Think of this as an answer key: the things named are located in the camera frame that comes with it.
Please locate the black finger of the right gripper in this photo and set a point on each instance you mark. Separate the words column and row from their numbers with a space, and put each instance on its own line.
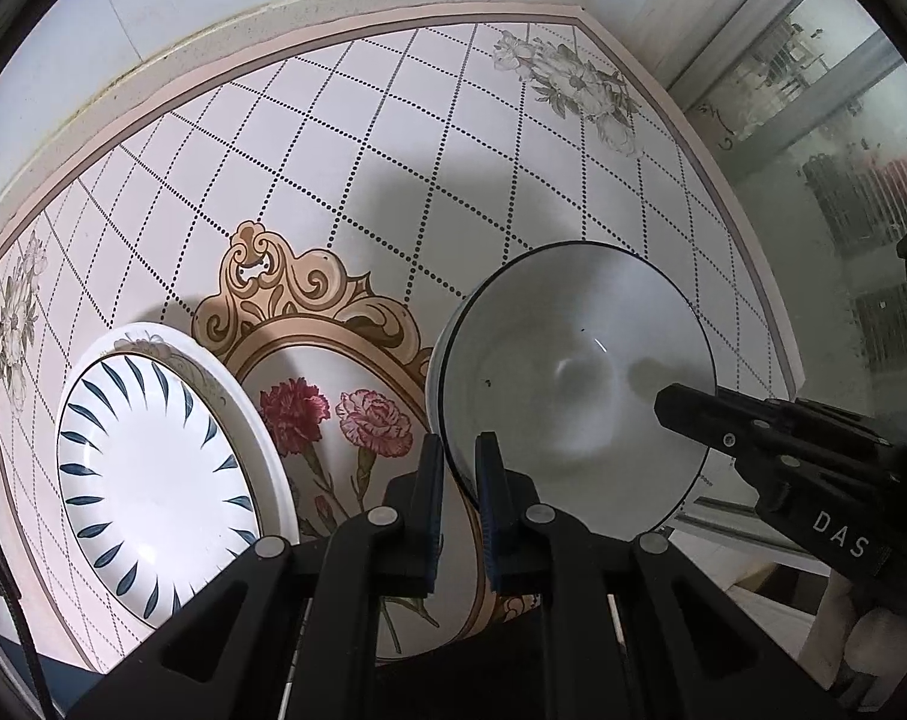
column 803, row 437

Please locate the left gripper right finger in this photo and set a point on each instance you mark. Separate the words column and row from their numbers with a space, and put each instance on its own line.
column 532, row 548

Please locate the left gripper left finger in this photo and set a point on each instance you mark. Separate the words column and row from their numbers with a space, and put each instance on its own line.
column 393, row 550

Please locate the white bowl dark rim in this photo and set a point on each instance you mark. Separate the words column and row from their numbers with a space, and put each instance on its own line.
column 560, row 354

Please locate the white grey-flower oval plate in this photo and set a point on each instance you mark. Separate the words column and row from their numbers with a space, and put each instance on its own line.
column 226, row 399

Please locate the blue leaf pattern plate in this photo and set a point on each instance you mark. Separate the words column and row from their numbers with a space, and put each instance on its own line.
column 151, row 485

